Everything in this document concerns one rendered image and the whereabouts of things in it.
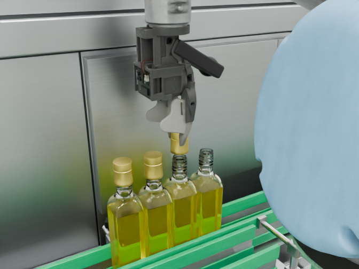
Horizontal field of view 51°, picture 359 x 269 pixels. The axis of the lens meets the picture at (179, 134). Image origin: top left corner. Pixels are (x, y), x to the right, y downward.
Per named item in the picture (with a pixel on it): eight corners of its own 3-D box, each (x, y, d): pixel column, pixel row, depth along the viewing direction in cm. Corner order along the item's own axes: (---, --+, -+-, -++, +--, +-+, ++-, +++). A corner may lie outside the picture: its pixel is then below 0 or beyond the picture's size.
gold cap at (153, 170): (157, 169, 73) (157, 148, 71) (166, 177, 70) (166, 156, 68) (140, 173, 71) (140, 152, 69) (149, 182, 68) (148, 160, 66)
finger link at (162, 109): (142, 135, 73) (143, 91, 68) (169, 129, 75) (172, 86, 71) (149, 143, 70) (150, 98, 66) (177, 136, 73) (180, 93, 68)
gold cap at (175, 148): (182, 145, 74) (182, 125, 73) (192, 152, 71) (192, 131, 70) (166, 149, 73) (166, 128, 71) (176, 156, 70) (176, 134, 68)
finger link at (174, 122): (158, 150, 67) (153, 100, 65) (186, 144, 70) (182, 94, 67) (165, 155, 65) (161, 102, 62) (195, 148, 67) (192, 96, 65)
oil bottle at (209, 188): (206, 244, 88) (209, 163, 80) (220, 259, 84) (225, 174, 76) (186, 252, 86) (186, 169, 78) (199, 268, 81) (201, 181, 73)
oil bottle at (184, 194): (184, 251, 86) (184, 168, 78) (197, 267, 82) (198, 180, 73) (162, 260, 84) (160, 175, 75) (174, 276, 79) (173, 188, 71)
